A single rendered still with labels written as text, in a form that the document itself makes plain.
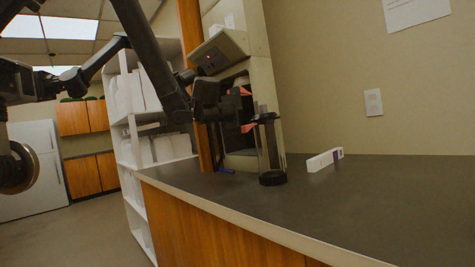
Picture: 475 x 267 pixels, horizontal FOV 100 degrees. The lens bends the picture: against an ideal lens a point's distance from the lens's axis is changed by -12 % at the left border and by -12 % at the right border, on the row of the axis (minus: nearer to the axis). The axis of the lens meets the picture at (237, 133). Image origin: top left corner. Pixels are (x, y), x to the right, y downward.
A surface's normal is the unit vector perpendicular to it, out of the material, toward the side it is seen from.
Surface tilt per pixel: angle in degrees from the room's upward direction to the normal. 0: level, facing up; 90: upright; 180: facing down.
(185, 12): 90
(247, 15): 90
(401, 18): 90
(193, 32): 90
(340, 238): 0
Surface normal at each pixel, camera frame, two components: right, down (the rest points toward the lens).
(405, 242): -0.15, -0.99
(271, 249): -0.79, 0.15
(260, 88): 0.60, -0.05
